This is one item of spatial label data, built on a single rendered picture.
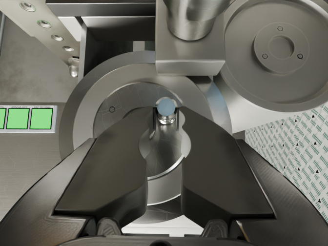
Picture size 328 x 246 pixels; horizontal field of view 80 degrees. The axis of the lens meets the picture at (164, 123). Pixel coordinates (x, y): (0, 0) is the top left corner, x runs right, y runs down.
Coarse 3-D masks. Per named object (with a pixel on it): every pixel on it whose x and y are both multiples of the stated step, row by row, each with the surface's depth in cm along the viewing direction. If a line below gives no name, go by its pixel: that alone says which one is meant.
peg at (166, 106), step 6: (156, 102) 12; (162, 102) 12; (168, 102) 12; (174, 102) 12; (156, 108) 12; (162, 108) 12; (168, 108) 12; (174, 108) 12; (162, 114) 12; (168, 114) 12; (174, 114) 12; (162, 120) 13; (168, 120) 13; (174, 120) 14
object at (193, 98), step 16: (144, 64) 17; (112, 80) 16; (128, 80) 16; (144, 80) 16; (160, 80) 16; (176, 80) 16; (96, 96) 16; (192, 96) 16; (80, 112) 16; (96, 112) 16; (208, 112) 16; (80, 128) 16; (80, 144) 16; (160, 176) 16; (176, 176) 15; (160, 192) 15; (176, 192) 15
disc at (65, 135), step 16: (112, 64) 18; (128, 64) 18; (96, 80) 17; (192, 80) 17; (208, 80) 17; (80, 96) 17; (208, 96) 17; (64, 112) 17; (224, 112) 17; (64, 128) 17; (224, 128) 17; (64, 144) 17; (160, 208) 16; (176, 208) 16
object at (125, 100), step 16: (112, 96) 15; (128, 96) 15; (144, 96) 15; (160, 96) 15; (176, 96) 15; (112, 112) 15; (128, 112) 15; (96, 128) 15; (160, 128) 15; (160, 144) 14; (176, 144) 14; (160, 160) 14; (176, 160) 14
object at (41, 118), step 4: (32, 112) 50; (36, 112) 50; (40, 112) 50; (44, 112) 50; (48, 112) 50; (32, 116) 50; (36, 116) 50; (40, 116) 50; (44, 116) 50; (48, 116) 50; (32, 120) 50; (36, 120) 50; (40, 120) 50; (44, 120) 50; (48, 120) 50; (32, 124) 50; (36, 124) 50; (40, 124) 50; (44, 124) 50; (48, 124) 49
